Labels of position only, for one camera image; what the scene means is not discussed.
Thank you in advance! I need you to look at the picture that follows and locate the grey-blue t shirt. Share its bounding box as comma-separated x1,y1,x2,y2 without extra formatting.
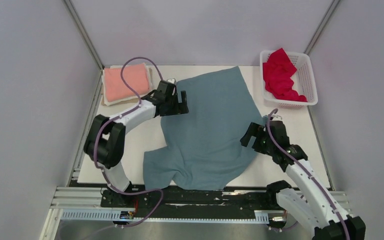
143,66,264,191

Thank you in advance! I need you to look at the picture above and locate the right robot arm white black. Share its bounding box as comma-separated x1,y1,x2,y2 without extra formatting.
240,120,366,240

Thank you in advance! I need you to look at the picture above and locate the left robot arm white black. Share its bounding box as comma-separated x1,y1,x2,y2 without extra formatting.
83,78,189,207

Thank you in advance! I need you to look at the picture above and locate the folded white t shirt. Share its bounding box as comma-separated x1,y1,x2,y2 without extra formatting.
101,62,154,107

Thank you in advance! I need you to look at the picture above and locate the red t shirt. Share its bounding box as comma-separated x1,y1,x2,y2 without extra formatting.
262,48,307,102

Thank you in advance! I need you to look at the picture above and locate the white plastic basket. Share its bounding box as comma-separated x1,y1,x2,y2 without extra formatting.
259,50,318,109

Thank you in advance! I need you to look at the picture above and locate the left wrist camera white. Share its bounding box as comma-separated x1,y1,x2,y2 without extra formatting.
166,78,177,85

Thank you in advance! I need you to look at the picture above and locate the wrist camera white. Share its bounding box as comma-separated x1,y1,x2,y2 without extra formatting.
269,114,283,121
166,78,177,85

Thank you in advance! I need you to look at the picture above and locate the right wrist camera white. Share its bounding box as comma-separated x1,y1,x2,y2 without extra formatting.
269,114,283,121

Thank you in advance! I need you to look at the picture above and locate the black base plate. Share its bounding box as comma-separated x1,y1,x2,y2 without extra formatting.
67,178,300,220

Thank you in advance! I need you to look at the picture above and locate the aluminium frame rail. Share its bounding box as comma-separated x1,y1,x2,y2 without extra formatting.
47,186,353,215

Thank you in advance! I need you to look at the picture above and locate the white slotted cable duct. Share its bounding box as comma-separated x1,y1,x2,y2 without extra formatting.
60,209,270,225

